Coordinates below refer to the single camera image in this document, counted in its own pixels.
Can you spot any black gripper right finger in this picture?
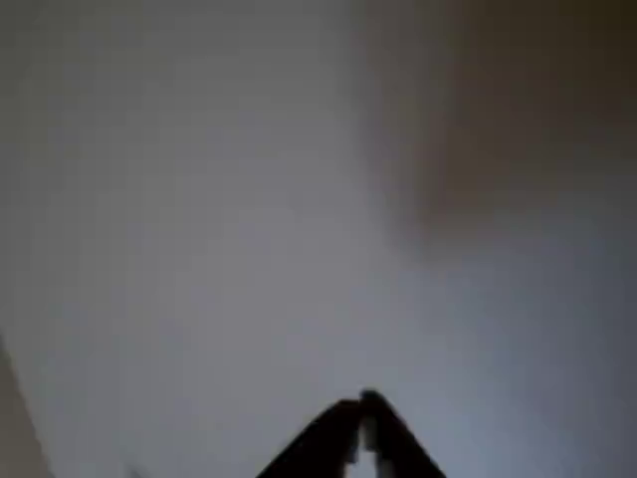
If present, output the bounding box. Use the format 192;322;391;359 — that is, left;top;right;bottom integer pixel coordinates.
359;389;448;478

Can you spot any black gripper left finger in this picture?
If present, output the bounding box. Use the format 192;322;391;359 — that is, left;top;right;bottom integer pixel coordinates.
255;397;363;478

